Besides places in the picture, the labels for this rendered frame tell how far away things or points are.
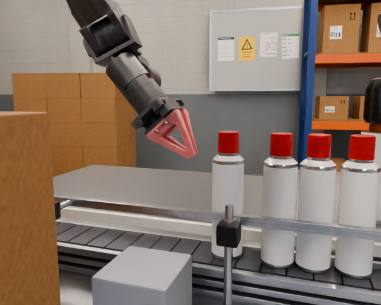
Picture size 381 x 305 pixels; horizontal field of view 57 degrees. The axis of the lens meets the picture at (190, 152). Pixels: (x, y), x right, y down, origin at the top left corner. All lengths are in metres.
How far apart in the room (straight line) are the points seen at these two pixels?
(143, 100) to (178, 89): 4.38
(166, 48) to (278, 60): 1.52
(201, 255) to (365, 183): 0.28
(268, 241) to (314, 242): 0.07
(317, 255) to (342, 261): 0.04
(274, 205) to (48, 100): 3.53
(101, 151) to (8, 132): 3.34
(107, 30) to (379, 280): 0.56
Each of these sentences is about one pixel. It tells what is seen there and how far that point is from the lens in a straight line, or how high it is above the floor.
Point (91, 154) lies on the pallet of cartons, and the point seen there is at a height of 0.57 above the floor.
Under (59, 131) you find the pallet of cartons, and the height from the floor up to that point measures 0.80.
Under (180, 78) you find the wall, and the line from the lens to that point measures 4.95.
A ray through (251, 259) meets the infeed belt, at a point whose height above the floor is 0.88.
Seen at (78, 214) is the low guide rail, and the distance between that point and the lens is 0.75.
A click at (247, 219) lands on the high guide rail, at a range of 0.54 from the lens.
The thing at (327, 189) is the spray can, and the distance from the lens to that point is 0.54.
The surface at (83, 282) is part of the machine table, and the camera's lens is 0.65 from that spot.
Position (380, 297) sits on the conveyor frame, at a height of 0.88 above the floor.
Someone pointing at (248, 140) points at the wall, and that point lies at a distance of 4.86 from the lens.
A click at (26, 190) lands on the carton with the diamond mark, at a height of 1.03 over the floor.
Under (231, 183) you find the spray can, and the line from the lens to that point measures 0.55.
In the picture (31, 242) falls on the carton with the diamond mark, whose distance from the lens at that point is 0.47.
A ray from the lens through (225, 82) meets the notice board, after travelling 4.73.
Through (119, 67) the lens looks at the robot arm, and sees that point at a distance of 0.59.
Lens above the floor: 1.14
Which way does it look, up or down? 9 degrees down
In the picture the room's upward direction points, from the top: straight up
